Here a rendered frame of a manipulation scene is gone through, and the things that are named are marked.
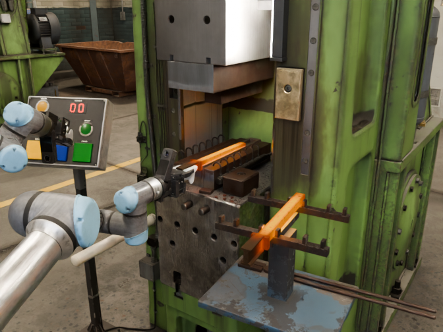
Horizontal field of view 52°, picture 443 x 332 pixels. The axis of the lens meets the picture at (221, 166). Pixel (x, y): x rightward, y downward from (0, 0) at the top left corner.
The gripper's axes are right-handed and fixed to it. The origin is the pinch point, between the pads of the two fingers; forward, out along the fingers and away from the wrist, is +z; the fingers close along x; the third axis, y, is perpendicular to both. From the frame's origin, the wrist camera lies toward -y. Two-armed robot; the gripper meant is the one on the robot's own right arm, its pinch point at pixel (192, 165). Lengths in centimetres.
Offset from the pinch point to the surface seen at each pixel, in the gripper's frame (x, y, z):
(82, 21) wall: -752, -29, 571
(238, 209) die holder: 21.7, 10.4, -3.2
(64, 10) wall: -756, -51, 528
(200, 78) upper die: 2.4, -31.0, 2.1
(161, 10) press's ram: -14, -53, 2
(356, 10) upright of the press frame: 47, -53, 22
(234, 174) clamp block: 14.0, 2.5, 6.0
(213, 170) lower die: 7.3, 1.4, 2.5
